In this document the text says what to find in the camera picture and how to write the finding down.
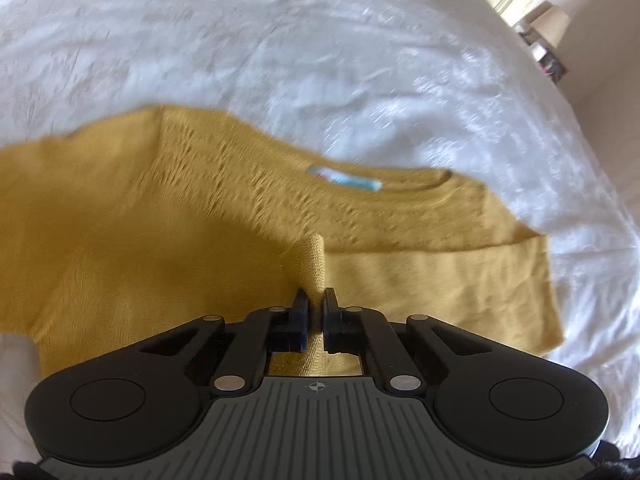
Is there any beige table lamp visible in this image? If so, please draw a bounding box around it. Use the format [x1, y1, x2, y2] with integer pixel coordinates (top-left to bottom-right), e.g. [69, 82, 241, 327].
[529, 6, 572, 50]

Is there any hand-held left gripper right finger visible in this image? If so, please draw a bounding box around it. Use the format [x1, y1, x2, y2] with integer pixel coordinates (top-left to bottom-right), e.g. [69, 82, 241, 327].
[320, 287, 501, 398]

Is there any yellow knit sweater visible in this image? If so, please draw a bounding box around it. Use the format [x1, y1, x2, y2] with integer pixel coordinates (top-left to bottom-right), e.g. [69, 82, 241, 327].
[0, 105, 566, 378]

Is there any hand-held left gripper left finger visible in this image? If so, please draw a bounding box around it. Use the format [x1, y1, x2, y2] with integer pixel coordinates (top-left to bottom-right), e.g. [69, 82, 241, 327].
[132, 287, 315, 396]

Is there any white bedspread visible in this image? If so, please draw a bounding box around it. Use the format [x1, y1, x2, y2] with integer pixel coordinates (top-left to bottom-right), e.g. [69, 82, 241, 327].
[0, 0, 640, 461]

